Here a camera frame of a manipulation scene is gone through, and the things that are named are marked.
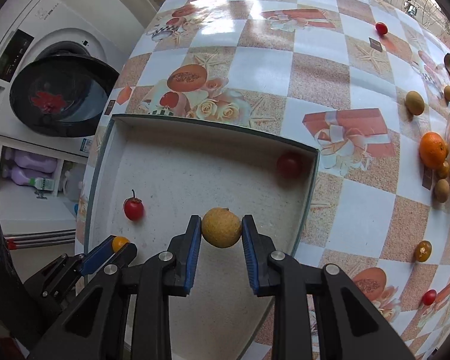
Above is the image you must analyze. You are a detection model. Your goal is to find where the small yellow cherry tomato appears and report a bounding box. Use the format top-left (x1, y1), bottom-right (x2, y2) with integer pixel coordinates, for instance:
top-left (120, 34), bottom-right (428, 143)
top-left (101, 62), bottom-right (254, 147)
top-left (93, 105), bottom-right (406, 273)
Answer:
top-left (112, 236), bottom-right (130, 253)

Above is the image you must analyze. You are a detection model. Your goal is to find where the red cherry tomato with stem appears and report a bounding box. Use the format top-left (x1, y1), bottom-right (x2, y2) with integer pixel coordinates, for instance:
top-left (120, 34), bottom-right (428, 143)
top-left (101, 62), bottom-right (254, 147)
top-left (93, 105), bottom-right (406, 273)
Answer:
top-left (123, 190), bottom-right (145, 222)

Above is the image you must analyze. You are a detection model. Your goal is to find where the tan longan fruit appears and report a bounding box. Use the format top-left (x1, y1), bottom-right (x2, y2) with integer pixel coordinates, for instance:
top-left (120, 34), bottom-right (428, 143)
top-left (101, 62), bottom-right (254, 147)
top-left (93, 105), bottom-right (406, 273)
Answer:
top-left (201, 207), bottom-right (242, 249)

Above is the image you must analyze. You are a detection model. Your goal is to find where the dark yellow tomato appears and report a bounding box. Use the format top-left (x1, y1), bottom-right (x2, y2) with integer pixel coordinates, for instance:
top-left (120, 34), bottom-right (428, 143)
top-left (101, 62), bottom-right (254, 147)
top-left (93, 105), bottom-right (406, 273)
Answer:
top-left (415, 240), bottom-right (433, 263)

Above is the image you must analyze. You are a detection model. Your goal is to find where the white tray with green rim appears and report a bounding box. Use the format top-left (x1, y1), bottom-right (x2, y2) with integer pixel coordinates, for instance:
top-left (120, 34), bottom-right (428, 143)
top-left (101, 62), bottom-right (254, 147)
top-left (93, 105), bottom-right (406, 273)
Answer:
top-left (85, 115), bottom-right (320, 359)

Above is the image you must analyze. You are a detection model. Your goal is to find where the purple detergent bottle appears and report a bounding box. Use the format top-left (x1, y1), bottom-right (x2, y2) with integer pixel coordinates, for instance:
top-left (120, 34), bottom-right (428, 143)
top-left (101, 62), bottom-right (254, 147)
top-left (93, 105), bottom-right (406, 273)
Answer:
top-left (13, 150), bottom-right (57, 174)

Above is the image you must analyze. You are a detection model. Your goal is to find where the brown kiwi fruit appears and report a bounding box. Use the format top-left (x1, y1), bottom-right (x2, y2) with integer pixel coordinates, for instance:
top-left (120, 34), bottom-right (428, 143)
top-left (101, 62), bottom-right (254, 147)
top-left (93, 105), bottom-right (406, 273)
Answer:
top-left (433, 179), bottom-right (450, 203)

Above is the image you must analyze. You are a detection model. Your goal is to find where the small greenish fruit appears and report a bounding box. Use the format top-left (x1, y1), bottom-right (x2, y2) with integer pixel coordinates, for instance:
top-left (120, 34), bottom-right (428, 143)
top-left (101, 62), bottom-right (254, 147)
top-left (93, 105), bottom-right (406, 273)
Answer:
top-left (435, 161), bottom-right (450, 180)

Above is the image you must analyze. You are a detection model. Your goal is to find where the large orange mandarin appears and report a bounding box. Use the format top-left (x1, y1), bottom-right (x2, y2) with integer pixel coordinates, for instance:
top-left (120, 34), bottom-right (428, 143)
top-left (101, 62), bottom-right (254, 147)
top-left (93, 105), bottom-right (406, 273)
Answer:
top-left (418, 132), bottom-right (447, 170)

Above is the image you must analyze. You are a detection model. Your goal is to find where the white washing machine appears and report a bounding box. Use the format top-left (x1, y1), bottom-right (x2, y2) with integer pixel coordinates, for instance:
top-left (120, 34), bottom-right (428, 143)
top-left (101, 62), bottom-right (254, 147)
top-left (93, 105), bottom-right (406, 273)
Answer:
top-left (0, 0), bottom-right (143, 157)

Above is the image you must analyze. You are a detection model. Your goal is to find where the green kiwi fruit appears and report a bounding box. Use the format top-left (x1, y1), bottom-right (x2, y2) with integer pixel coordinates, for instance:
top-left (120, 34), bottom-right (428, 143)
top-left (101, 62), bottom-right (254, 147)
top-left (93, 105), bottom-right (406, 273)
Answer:
top-left (404, 91), bottom-right (425, 116)

